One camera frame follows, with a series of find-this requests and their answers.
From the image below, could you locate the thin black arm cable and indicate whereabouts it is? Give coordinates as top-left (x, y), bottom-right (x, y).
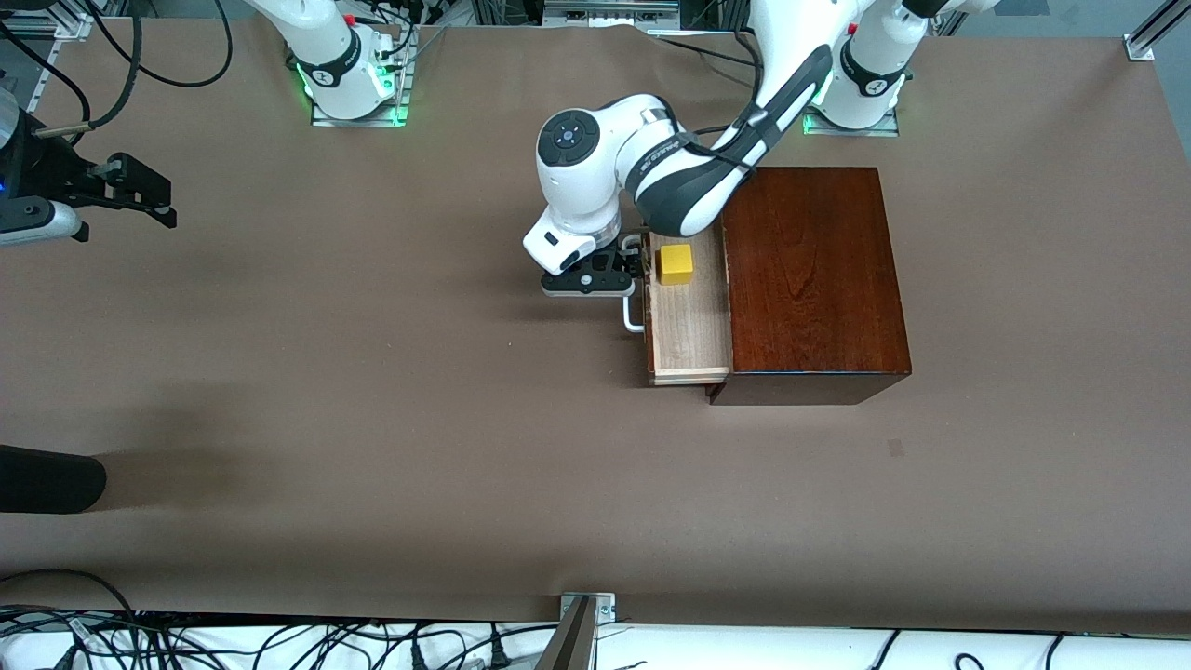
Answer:
top-left (88, 0), bottom-right (234, 89)

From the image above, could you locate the brown paper table cover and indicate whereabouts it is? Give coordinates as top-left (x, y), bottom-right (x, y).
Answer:
top-left (0, 19), bottom-right (1191, 636)

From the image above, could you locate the tangled black cable bundle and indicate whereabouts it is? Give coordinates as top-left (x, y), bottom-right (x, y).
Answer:
top-left (0, 605), bottom-right (559, 670)

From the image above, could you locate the wooden drawer with white handle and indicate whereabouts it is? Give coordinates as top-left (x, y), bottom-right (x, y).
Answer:
top-left (622, 223), bottom-right (733, 387)

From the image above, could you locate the black base cable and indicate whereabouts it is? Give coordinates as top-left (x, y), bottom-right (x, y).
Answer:
top-left (651, 28), bottom-right (756, 71)

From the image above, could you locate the yellow cube block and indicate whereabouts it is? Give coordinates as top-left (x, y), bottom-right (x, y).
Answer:
top-left (656, 244), bottom-right (695, 287)

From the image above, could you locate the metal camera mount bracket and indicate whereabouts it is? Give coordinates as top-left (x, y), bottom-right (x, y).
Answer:
top-left (535, 592), bottom-right (617, 670)

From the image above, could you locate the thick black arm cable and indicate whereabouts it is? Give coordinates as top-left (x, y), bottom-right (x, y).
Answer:
top-left (33, 0), bottom-right (142, 141)

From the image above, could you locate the black ribbed cylinder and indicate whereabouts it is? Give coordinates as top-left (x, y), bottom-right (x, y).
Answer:
top-left (0, 445), bottom-right (107, 515)

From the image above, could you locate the grey metal box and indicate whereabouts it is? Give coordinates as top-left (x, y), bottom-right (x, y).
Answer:
top-left (542, 0), bottom-right (682, 27)

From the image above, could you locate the white panel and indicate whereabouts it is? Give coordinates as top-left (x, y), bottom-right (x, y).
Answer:
top-left (0, 610), bottom-right (1191, 670)

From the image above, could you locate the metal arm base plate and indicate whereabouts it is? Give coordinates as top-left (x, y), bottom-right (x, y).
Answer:
top-left (802, 110), bottom-right (902, 138)
top-left (312, 35), bottom-right (414, 128)

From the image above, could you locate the black arched cable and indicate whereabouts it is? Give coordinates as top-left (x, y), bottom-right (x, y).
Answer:
top-left (0, 569), bottom-right (139, 620)

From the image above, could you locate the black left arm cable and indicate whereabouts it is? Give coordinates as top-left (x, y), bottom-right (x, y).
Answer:
top-left (684, 0), bottom-right (778, 173)

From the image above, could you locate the dark brown wooden cabinet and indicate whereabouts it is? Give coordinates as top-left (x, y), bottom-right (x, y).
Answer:
top-left (704, 167), bottom-right (913, 407)

